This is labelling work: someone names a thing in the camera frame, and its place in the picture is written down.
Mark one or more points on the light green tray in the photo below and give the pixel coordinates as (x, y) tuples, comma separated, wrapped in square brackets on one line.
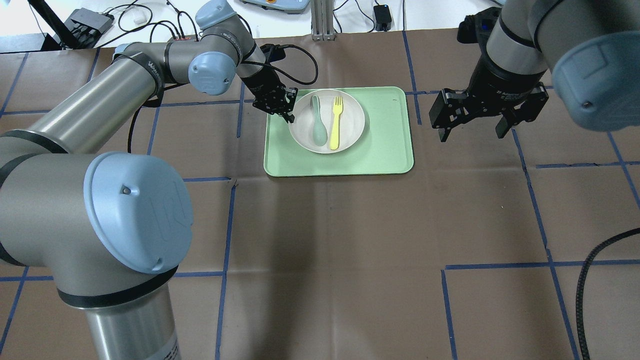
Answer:
[(385, 147)]

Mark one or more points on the yellow plastic fork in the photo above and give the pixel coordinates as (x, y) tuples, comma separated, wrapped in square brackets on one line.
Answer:
[(337, 110)]

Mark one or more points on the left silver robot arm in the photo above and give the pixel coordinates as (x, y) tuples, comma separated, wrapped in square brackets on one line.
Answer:
[(113, 227)]

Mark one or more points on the aluminium profile post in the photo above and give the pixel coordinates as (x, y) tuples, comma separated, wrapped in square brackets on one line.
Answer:
[(322, 20)]

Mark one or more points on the white round plate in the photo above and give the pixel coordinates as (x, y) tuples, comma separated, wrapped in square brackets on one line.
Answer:
[(352, 120)]

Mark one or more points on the green plastic spoon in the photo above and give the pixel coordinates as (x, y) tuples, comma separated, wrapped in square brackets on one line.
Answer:
[(319, 131)]

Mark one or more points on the black power adapter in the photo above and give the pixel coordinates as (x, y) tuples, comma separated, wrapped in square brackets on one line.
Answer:
[(383, 18)]

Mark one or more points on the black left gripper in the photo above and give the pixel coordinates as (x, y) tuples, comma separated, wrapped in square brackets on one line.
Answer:
[(260, 80)]

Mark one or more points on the black box device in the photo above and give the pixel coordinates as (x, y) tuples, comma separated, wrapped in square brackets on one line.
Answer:
[(87, 25)]

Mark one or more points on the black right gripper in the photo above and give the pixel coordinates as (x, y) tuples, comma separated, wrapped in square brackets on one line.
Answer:
[(501, 81)]

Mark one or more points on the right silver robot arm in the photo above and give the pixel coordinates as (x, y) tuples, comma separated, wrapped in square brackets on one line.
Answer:
[(590, 47)]

